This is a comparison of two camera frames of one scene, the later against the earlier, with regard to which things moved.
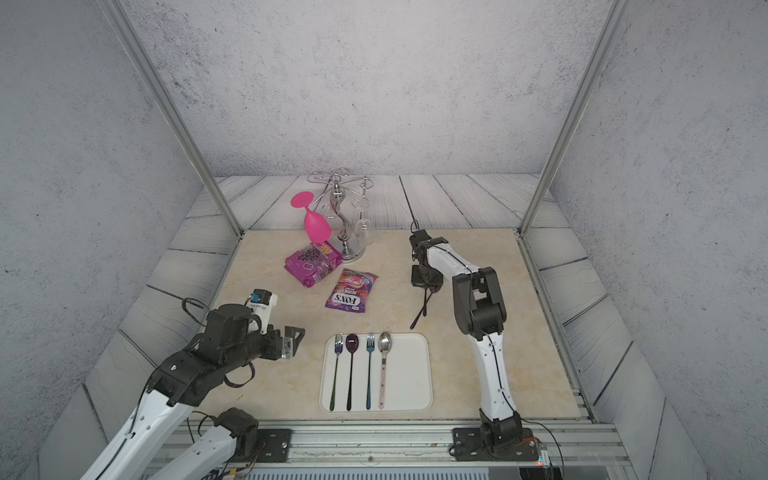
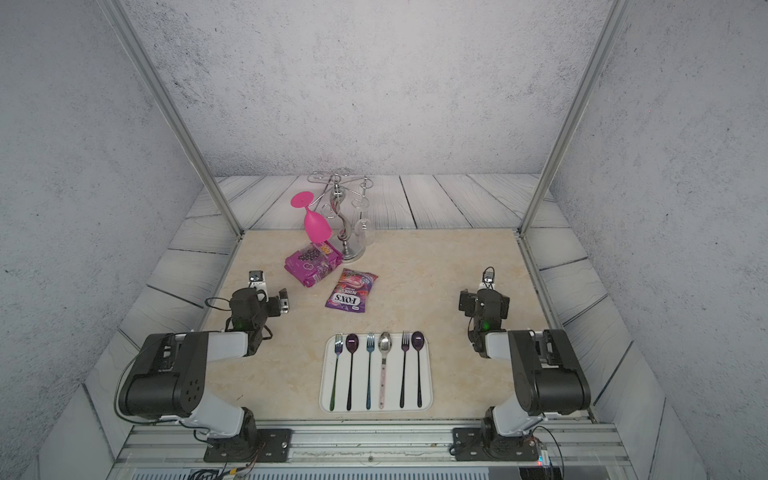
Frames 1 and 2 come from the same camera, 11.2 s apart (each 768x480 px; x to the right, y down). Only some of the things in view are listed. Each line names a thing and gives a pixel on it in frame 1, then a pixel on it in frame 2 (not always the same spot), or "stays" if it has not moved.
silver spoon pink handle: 384,344 stays
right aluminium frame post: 617,19 stays
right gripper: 417,281 to 470,299
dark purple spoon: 352,344 stays
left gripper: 276,350 to 275,310
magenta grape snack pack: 313,262 stays
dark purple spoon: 433,291 to 417,340
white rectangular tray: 408,374 stays
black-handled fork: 339,342 stays
